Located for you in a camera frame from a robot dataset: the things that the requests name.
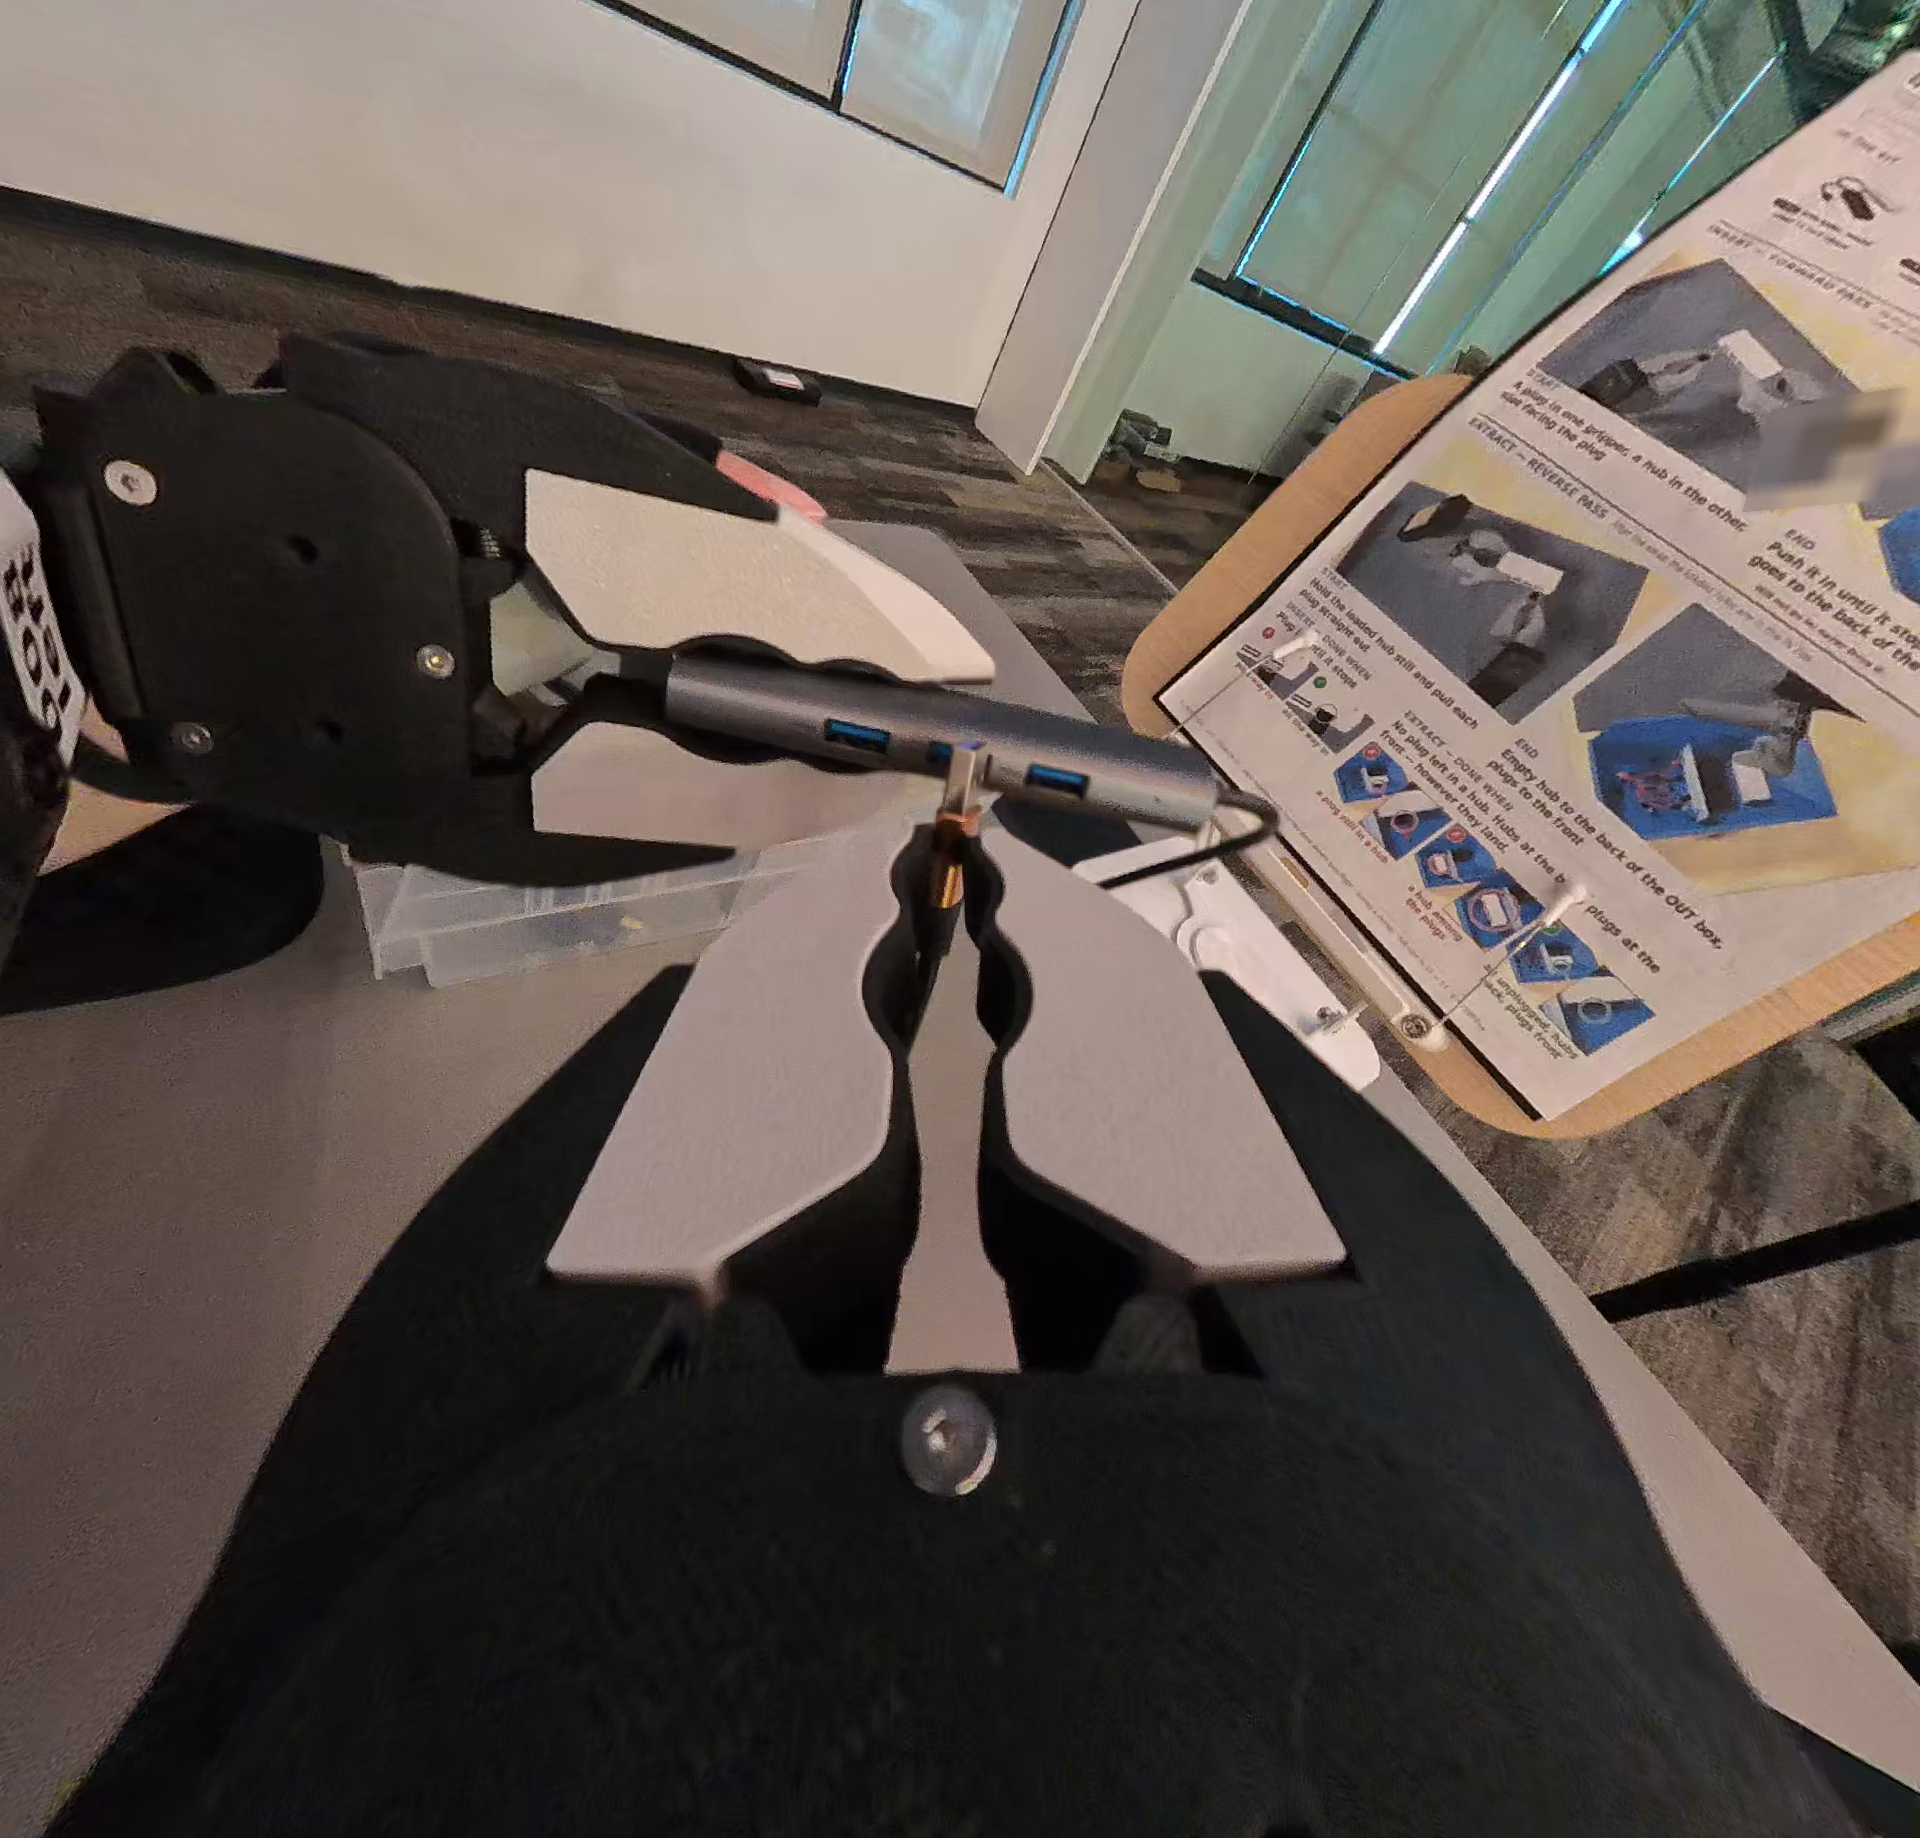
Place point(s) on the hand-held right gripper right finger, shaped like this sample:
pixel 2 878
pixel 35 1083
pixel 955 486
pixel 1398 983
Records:
pixel 1168 1117

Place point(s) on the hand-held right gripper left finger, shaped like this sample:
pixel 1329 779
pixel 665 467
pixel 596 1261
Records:
pixel 735 1117

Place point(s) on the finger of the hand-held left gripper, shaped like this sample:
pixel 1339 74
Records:
pixel 646 801
pixel 721 578

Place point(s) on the grey USB hub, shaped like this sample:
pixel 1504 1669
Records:
pixel 755 699

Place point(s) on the clear plastic bin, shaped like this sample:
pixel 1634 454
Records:
pixel 496 923

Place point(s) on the person's left hand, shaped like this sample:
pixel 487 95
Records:
pixel 773 486

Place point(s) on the small black flat device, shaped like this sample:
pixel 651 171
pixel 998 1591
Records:
pixel 783 381

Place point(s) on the white metal stand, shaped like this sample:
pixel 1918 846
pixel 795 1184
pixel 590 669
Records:
pixel 1200 890

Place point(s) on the printed instruction sheet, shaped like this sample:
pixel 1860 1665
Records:
pixel 1504 669

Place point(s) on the instruction sheet on wooden stand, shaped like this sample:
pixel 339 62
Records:
pixel 1276 519

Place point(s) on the glass window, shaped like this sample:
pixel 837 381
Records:
pixel 1426 144
pixel 931 43

